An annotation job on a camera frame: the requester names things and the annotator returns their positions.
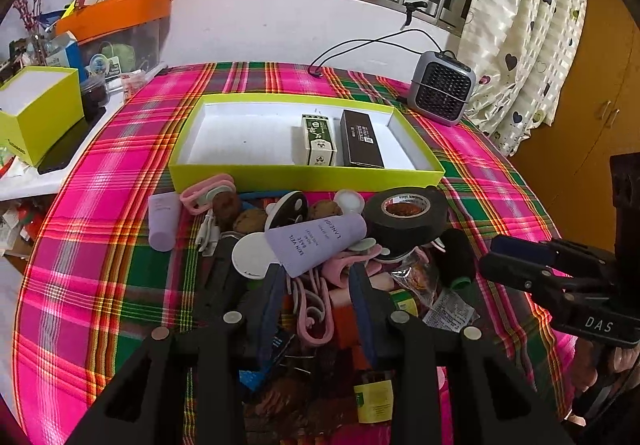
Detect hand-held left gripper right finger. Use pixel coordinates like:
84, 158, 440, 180
348, 264, 576, 445

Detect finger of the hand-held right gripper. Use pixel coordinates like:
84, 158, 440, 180
492, 235, 617, 278
480, 252, 576, 321

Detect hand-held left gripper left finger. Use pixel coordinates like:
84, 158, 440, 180
65, 264, 288, 445

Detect orange cap jar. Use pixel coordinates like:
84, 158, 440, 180
330, 290, 421, 351

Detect lavender cosmetic tube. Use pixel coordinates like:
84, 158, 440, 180
264, 212, 370, 278

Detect brown cap jar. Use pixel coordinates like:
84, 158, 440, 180
352, 367, 396, 426

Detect black tape roll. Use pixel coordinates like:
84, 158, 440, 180
362, 186, 449, 258

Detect pink plastic clip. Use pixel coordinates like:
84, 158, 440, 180
322, 250, 381, 288
180, 174, 236, 216

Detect yellow-green shallow box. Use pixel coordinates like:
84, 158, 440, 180
168, 93, 446, 196

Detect person's right hand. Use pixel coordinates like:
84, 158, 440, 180
575, 342, 636, 396

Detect pale pink hook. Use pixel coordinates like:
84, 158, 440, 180
287, 275, 333, 343

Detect white round compact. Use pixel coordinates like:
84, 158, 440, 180
232, 232, 281, 281

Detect black pouch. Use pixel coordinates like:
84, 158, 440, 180
200, 245, 246, 321

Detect clear snack packet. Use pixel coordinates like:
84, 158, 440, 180
390, 250, 443, 308

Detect white label packet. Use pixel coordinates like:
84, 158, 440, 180
422, 287, 476, 331

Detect small blue object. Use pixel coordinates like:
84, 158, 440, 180
239, 369, 266, 391

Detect walnut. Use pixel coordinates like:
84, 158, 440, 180
235, 209, 268, 235
212, 192, 241, 226
309, 200, 343, 220

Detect white round lid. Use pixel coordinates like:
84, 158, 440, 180
333, 189, 363, 214

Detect small lavender bottle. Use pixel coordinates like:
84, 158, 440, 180
148, 192, 182, 252

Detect wooden cabinet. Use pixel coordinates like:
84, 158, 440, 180
515, 0, 640, 251

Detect pink green plaid tablecloth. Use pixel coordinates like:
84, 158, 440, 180
12, 62, 576, 445

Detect green white small box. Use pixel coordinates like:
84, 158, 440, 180
292, 113, 337, 167

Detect dark brown long box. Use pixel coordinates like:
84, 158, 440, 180
340, 108, 386, 170

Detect grey mini heater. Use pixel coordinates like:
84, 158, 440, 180
406, 50, 477, 126

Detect heart print curtain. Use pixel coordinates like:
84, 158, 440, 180
457, 0, 588, 156

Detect red white tape dispenser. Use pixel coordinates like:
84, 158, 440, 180
120, 70, 151, 98

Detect white side table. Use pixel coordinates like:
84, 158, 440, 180
0, 65, 166, 206

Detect dark round container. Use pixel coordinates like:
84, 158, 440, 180
79, 75, 111, 122

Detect yellow-green deep box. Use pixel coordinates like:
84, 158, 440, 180
0, 66, 85, 167

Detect blue white carton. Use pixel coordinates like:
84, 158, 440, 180
45, 32, 83, 80

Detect orange lid storage bin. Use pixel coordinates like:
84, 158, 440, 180
55, 0, 173, 76

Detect pink blossom branches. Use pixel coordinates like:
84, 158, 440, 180
12, 0, 51, 43

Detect white cable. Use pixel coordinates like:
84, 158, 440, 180
195, 212, 221, 253

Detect black window handle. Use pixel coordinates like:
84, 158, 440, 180
404, 2, 428, 30

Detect black power cable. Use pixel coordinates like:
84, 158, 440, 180
308, 29, 443, 78

